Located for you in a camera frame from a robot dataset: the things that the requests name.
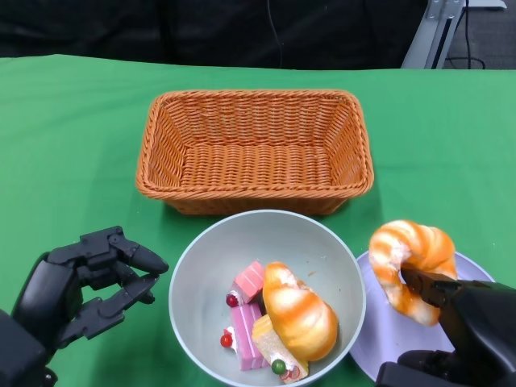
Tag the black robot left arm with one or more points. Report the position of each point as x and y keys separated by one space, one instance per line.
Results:
x=16 y=354

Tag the lavender plate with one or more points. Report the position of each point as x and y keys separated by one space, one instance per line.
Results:
x=371 y=334

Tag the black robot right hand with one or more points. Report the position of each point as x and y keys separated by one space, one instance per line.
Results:
x=483 y=322

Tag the orange white toy bread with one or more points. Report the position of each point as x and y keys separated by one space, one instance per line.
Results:
x=427 y=246
x=298 y=314

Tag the grey-green bowl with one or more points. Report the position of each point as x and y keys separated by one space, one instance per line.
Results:
x=225 y=250

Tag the yellow cake slice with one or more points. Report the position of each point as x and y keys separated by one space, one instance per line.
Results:
x=266 y=338

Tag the salmon pink cube cake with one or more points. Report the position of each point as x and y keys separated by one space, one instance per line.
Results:
x=250 y=280

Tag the grey metal stand frame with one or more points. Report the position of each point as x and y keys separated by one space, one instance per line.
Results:
x=425 y=40

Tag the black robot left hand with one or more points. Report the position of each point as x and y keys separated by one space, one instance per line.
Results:
x=48 y=290

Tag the green tablecloth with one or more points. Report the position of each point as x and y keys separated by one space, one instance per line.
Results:
x=60 y=141

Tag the orange wicker basket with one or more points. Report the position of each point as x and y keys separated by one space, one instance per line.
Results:
x=258 y=169

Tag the black backdrop cloth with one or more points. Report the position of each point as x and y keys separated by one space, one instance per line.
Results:
x=121 y=28

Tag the long magenta striped cake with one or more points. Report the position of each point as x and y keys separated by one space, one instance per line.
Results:
x=248 y=334

